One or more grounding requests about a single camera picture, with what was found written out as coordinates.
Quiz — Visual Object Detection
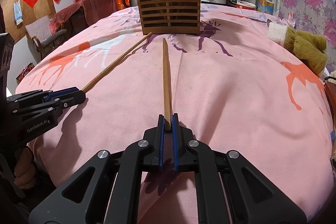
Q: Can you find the olive green plush cloth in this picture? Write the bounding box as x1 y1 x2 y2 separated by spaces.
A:
267 22 327 76

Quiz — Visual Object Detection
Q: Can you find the red brown box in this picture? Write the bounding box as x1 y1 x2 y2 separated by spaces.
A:
325 81 336 110

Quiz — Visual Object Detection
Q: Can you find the wooden armchair with cushion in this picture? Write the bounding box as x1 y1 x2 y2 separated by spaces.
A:
25 15 67 59

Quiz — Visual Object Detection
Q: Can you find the wooden slatted utensil holder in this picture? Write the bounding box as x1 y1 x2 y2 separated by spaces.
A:
137 0 201 35

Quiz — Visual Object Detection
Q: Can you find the red cloth covered side table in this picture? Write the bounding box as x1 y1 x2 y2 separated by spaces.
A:
50 0 118 34

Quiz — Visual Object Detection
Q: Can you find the wooden chopstick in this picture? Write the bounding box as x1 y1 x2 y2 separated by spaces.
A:
162 38 172 131
82 32 153 93

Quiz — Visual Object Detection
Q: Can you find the person's left hand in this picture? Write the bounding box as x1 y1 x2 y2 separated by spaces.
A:
14 148 36 189

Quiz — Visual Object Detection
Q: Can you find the pink deer print tablecloth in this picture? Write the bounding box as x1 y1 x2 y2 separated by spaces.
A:
15 5 334 223

